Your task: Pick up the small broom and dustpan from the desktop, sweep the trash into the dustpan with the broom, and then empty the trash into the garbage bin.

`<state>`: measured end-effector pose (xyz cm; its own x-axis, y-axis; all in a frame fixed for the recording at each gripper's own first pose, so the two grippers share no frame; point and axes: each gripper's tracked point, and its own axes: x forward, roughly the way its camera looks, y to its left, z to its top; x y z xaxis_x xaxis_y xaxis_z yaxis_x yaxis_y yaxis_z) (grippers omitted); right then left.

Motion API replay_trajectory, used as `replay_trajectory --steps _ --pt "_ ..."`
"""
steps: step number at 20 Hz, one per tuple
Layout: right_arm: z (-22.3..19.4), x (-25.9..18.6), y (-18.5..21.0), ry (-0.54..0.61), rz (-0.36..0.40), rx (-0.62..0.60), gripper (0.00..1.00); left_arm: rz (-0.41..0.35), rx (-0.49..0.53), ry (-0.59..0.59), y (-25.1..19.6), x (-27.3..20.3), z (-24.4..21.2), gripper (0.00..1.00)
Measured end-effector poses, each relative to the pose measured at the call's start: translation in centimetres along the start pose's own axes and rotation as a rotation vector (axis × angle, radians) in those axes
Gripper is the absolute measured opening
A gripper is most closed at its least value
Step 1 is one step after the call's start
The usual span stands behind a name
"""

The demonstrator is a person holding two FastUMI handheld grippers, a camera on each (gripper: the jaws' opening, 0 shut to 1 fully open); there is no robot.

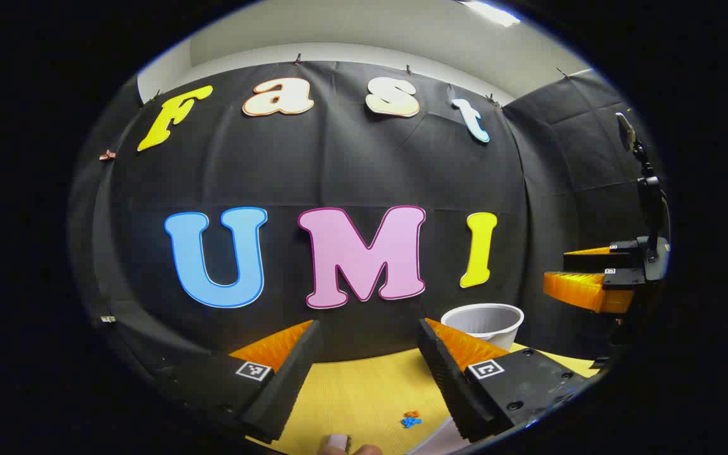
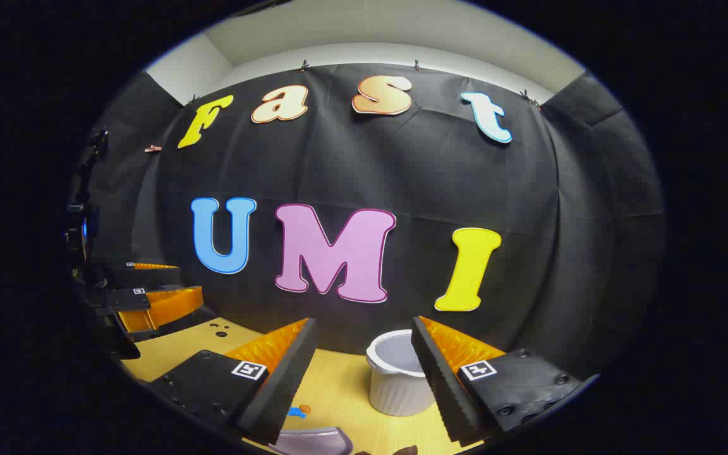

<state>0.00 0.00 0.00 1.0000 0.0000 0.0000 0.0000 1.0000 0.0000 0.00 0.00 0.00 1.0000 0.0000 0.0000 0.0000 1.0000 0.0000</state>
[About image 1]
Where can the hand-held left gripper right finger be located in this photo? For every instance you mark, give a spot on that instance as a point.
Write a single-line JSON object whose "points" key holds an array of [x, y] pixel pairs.
{"points": [[449, 385]]}

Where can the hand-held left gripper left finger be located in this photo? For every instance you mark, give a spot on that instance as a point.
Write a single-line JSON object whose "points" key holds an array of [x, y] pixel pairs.
{"points": [[288, 385]]}

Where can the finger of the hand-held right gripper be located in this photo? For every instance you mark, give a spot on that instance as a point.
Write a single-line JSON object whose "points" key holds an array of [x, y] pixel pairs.
{"points": [[598, 260], [579, 287]]}

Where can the blue trash scrap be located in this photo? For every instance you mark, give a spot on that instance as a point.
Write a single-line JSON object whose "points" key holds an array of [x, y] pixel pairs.
{"points": [[411, 422]]}

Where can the pink dustpan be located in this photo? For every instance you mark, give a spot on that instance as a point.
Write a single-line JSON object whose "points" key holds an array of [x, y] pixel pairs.
{"points": [[436, 439]]}

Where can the white ribbed garbage bin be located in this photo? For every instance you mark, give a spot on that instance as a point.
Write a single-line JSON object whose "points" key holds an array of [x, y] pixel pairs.
{"points": [[484, 322]]}

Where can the yellow wooden desktop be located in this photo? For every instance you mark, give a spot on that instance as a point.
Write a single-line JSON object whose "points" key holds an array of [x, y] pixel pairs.
{"points": [[364, 392]]}

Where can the ceiling light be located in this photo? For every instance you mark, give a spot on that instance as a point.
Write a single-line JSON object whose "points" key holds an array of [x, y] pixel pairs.
{"points": [[493, 12]]}

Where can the copper cloth clip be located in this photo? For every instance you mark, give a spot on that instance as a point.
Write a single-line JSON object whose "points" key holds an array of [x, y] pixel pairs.
{"points": [[107, 155]]}

